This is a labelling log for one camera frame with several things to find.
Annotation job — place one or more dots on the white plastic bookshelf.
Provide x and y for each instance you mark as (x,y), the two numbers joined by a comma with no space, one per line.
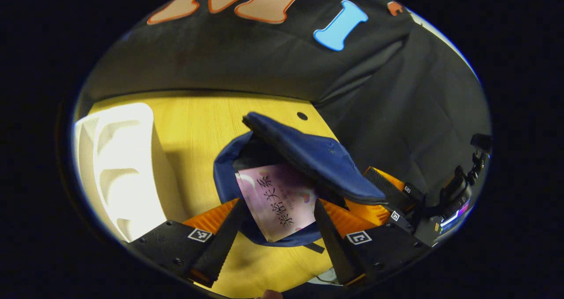
(128,158)

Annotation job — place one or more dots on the pink book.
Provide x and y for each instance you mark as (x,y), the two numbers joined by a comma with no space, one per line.
(277,197)

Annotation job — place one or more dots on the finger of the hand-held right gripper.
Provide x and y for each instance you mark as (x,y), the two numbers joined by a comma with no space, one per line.
(405,223)
(387,186)

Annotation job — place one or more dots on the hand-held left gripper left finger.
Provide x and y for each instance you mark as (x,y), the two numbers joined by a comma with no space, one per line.
(222,246)

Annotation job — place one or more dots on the black backdrop cloth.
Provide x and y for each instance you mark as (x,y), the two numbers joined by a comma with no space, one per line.
(264,65)

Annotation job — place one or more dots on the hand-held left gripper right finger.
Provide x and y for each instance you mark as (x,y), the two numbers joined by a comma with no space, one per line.
(335,246)

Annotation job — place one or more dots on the blue schoolbag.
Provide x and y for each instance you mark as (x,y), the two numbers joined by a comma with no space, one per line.
(317,153)

